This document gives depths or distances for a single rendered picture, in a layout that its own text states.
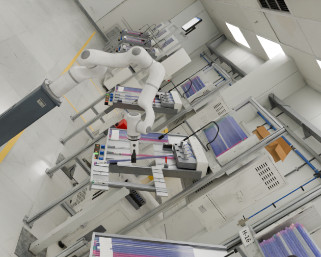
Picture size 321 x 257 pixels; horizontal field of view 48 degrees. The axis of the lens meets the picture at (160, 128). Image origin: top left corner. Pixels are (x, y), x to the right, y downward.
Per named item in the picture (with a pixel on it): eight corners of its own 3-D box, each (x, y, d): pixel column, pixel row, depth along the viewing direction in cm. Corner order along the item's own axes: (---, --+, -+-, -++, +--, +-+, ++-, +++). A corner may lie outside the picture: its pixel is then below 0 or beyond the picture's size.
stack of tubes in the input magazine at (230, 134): (216, 157, 263) (247, 136, 259) (203, 130, 310) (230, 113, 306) (224, 169, 268) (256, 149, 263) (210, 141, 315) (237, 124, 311)
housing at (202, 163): (194, 179, 267) (197, 161, 262) (185, 150, 312) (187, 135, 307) (205, 179, 268) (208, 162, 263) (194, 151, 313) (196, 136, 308)
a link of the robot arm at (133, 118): (144, 133, 226) (133, 129, 231) (144, 113, 220) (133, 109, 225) (135, 137, 220) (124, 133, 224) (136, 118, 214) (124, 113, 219)
